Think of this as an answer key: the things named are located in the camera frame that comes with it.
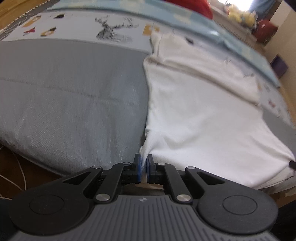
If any light blue patterned quilt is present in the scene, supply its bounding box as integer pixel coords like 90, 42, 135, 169
47, 1, 280, 88

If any grey patterned bed sheet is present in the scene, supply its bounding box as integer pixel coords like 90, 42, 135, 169
0, 4, 296, 195

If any white long-sleeve shirt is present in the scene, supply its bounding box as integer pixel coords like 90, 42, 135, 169
140, 32, 295, 189

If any blue window curtain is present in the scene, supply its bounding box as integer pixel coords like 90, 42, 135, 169
249, 0, 276, 15

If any dark purple box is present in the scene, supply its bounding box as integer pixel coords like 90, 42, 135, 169
270, 55, 288, 78

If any dark red cushion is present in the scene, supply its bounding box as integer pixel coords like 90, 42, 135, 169
252, 20, 278, 45

